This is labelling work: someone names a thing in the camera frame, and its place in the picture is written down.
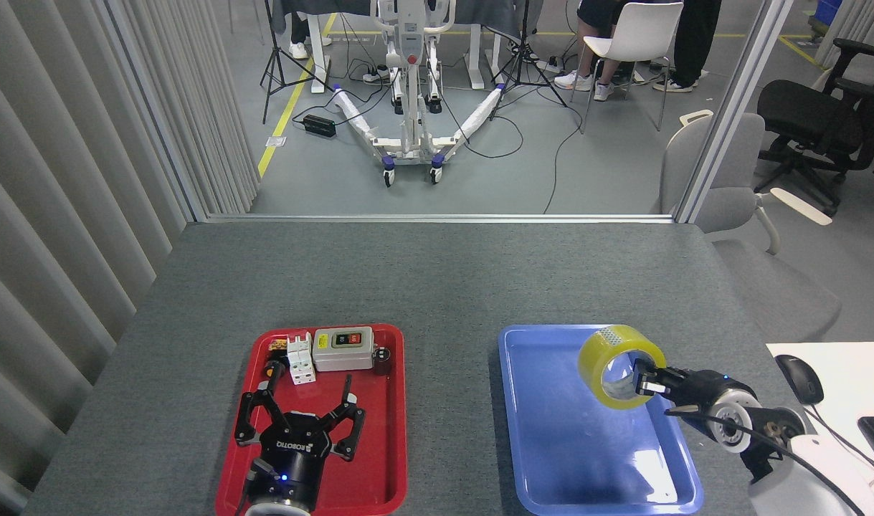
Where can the black and orange push button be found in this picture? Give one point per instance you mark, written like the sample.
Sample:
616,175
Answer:
273,369

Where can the standing person in black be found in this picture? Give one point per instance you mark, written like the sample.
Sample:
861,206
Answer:
695,43

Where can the seated person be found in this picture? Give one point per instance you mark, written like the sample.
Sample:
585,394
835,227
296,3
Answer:
573,79

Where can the black computer mouse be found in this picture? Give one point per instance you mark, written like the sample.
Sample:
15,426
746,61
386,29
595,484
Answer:
801,378

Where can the white power strip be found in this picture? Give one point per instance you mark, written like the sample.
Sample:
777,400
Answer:
376,74

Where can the white circuit breaker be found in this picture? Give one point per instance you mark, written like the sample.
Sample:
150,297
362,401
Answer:
301,360

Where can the grey two-button switch box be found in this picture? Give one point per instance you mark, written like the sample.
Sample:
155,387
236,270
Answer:
342,353

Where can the grey pleated curtain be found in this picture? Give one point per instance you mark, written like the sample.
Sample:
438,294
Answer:
49,215

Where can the grey armchair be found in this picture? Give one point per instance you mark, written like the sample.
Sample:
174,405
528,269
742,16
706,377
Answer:
738,201

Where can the blue plastic tray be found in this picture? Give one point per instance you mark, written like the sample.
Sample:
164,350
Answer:
566,444

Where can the silver table edge rail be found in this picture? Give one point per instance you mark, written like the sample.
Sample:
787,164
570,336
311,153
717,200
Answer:
436,218

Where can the white desk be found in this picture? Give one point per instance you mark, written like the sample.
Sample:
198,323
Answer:
852,380

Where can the red plastic tray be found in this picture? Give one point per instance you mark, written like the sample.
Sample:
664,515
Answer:
379,430

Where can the yellow tape roll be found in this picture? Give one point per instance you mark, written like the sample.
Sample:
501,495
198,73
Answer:
594,358

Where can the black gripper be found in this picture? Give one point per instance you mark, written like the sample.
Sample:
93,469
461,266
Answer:
290,459
705,390

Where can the small black knob switch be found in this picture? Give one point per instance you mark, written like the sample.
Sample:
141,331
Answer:
382,360

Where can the white stand on wheels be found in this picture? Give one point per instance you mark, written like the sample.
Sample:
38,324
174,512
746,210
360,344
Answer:
413,136

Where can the white plastic chair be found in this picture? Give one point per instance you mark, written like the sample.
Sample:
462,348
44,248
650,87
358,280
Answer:
641,32

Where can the person beside cloth-covered table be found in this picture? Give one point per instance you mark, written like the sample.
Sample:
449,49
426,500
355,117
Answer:
299,36

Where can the white floor label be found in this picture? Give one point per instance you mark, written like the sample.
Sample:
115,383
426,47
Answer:
277,142

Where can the blue bin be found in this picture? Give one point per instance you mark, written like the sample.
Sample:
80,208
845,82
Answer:
829,11

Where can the black office chair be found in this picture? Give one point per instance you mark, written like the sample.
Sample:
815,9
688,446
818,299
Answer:
802,115

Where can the black power adapter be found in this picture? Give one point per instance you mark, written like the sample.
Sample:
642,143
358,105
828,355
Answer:
320,126

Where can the black tripod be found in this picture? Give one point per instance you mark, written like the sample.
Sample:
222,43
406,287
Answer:
524,61
273,68

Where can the silver post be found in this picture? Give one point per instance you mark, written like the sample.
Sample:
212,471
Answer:
738,107

